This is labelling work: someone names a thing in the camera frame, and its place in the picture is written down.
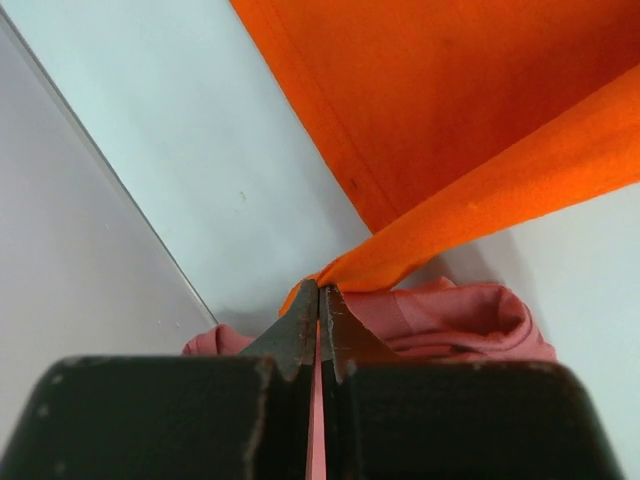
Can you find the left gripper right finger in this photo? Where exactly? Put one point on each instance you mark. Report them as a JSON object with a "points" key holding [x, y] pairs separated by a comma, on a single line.
{"points": [[387, 417]]}

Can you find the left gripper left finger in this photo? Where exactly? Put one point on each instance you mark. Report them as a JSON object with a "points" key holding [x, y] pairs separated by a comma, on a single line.
{"points": [[242, 416]]}

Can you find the folded pink t shirt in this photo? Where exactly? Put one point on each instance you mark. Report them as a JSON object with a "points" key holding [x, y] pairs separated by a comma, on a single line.
{"points": [[438, 321]]}

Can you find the orange t shirt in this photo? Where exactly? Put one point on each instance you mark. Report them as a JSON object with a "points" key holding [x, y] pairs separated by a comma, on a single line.
{"points": [[445, 121]]}

